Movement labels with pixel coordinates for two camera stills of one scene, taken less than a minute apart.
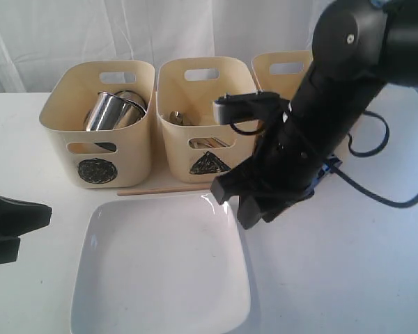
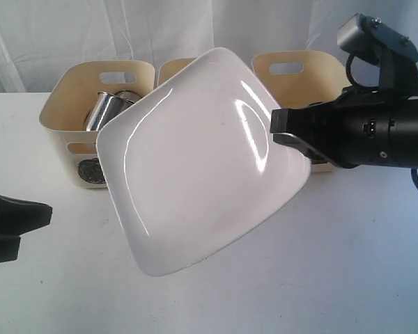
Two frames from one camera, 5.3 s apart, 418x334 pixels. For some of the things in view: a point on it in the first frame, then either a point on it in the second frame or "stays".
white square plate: (161, 264) → (194, 168)
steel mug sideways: (111, 112) stays
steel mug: (132, 97) stays
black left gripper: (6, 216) stays
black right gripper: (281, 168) → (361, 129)
